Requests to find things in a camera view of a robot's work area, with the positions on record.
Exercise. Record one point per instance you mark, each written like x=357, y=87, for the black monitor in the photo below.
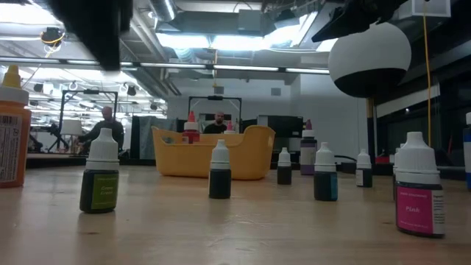
x=283, y=127

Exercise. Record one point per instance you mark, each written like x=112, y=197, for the small dropper bottle green label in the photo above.
x=99, y=191

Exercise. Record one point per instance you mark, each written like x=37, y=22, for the red food colouring bottle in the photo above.
x=191, y=127

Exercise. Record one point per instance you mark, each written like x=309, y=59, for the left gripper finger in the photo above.
x=127, y=14
x=103, y=33

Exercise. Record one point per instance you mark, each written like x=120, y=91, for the pink food colouring bottle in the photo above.
x=229, y=128

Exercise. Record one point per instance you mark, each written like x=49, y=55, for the white lamp shade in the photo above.
x=71, y=127

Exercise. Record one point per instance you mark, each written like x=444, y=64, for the black aluminium rig frame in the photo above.
x=73, y=161

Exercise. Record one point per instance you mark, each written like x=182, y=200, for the person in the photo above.
x=106, y=132
x=217, y=127

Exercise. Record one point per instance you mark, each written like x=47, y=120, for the white globe lamp black base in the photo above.
x=368, y=55

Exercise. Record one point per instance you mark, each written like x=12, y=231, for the purple food colouring bottle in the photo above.
x=308, y=154

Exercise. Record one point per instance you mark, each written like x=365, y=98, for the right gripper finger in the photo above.
x=336, y=25

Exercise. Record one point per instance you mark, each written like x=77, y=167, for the black background rig frame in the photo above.
x=88, y=91
x=215, y=97

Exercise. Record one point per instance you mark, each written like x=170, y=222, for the small dropper bottle pink label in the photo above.
x=414, y=210

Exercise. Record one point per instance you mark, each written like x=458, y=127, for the blue food colouring bottle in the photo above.
x=468, y=154

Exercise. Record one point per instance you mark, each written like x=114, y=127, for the small dropper bottle blue label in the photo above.
x=325, y=186

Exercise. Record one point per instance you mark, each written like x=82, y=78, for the yellow plastic basket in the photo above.
x=184, y=162

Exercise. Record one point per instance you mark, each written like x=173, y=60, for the black round ceiling fixture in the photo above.
x=51, y=36

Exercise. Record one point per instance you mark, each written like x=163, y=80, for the grey fabric partition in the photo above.
x=141, y=136

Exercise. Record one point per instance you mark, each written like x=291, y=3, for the yellow food colouring bottle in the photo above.
x=16, y=147

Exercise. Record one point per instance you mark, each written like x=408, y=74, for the small dark dropper bottle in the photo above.
x=396, y=156
x=284, y=176
x=220, y=184
x=364, y=178

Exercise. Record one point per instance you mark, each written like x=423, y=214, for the red box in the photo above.
x=382, y=159

